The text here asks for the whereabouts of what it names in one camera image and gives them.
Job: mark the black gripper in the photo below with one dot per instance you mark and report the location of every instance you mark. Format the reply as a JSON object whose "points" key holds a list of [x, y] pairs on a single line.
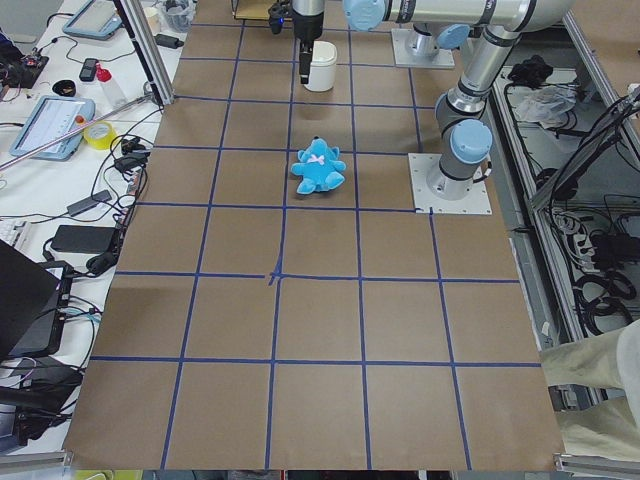
{"points": [[306, 26]]}

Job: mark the white trash can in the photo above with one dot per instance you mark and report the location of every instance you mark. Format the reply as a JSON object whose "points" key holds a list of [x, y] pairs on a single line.
{"points": [[323, 67]]}

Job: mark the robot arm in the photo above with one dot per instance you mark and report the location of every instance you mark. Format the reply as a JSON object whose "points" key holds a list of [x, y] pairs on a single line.
{"points": [[427, 39], [466, 140]]}

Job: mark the blue teddy bear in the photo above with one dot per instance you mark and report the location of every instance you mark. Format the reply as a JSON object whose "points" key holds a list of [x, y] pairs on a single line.
{"points": [[319, 167]]}

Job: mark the red cap spray bottle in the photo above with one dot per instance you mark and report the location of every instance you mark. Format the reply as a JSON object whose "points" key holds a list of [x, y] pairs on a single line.
{"points": [[110, 87]]}

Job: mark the blue teach pendant far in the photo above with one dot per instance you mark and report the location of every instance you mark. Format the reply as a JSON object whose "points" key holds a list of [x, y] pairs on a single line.
{"points": [[96, 19]]}

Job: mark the blue teach pendant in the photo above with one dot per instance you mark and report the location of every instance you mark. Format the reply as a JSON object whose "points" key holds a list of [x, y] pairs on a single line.
{"points": [[96, 19], [52, 117]]}

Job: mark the black remote phone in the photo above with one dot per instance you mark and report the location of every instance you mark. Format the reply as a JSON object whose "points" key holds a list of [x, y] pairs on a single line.
{"points": [[88, 70]]}

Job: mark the yellow tape roll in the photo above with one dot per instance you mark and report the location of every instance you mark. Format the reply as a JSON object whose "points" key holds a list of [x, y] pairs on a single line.
{"points": [[99, 135]]}

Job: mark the blue teach pendant near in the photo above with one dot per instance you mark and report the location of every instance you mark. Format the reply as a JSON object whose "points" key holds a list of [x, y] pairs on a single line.
{"points": [[52, 117]]}

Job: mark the black power adapter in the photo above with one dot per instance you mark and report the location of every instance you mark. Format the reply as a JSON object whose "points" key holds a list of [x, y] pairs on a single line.
{"points": [[83, 239]]}

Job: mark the black laptop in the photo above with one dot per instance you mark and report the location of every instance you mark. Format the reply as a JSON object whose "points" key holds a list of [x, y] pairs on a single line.
{"points": [[33, 299]]}

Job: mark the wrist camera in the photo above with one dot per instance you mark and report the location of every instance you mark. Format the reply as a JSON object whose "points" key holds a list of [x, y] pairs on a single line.
{"points": [[279, 12]]}

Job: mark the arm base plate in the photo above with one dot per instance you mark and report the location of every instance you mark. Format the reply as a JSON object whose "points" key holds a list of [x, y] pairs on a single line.
{"points": [[434, 192], [443, 60]]}

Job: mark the aluminium frame post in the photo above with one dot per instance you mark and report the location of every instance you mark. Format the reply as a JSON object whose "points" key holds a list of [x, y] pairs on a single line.
{"points": [[135, 23]]}

